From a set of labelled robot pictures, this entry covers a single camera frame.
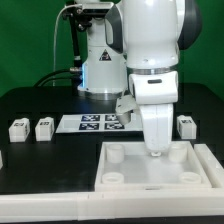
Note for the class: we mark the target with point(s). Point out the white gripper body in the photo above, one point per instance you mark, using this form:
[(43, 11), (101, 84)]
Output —
[(155, 96)]

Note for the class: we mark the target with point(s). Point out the white square tabletop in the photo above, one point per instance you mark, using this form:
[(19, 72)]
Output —
[(128, 166)]

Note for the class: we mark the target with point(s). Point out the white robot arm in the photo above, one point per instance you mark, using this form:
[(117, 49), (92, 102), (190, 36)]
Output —
[(133, 49)]

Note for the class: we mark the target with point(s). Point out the white tag sheet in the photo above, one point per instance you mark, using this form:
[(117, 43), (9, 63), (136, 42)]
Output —
[(83, 123)]

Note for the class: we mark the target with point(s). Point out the white right fence bar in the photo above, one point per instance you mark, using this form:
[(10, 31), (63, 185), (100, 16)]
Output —
[(211, 166)]

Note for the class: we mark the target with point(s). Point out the white fence bar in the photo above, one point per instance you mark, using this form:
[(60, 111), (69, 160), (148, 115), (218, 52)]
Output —
[(211, 166), (110, 205)]

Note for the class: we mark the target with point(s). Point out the white front fence bar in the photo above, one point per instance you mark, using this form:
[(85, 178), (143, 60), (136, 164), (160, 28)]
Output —
[(110, 205)]

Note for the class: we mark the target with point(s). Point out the white left fence piece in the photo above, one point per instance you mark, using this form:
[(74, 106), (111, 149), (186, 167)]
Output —
[(1, 160)]

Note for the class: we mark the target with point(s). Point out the black camera stand pole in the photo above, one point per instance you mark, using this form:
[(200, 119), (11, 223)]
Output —
[(75, 45)]

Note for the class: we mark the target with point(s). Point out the black camera on stand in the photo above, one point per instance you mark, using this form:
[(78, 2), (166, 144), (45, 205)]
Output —
[(94, 9)]

